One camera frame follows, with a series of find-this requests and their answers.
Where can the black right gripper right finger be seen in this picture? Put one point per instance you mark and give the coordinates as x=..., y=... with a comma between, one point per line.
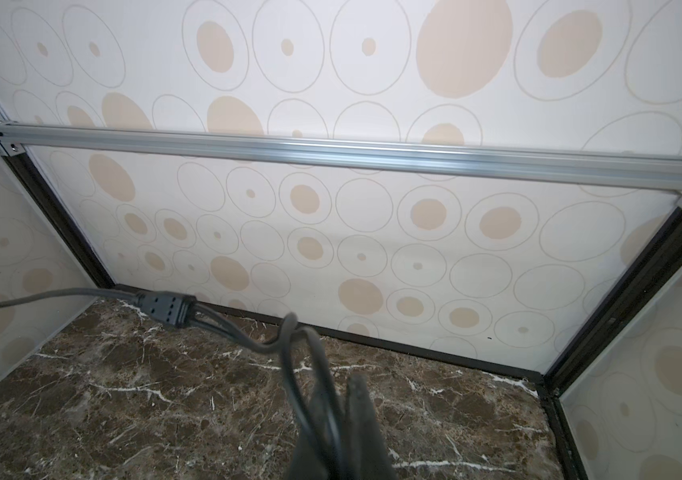
x=366, y=449

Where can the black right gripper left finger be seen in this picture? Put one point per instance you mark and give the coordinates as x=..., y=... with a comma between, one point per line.
x=314, y=457

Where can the black corner frame post right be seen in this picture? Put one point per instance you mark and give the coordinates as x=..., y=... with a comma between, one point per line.
x=647, y=274

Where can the black corner frame post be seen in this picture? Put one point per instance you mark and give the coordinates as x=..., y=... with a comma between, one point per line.
x=647, y=274
x=47, y=202

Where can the aluminium rail back horizontal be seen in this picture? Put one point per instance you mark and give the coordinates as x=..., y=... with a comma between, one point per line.
x=645, y=172

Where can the black corner frame post left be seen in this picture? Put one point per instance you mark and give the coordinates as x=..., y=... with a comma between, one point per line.
x=47, y=202

